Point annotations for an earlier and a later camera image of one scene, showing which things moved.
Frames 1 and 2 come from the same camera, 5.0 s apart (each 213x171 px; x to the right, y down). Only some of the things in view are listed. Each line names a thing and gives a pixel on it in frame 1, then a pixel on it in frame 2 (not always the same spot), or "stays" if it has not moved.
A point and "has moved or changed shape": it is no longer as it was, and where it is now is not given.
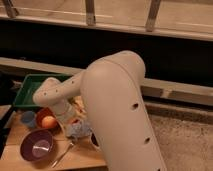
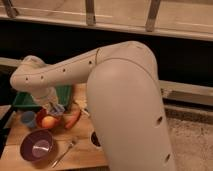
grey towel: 79,130 has moved or changed shape
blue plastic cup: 28,117 stays
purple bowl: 37,145 stays
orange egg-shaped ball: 49,122 stays
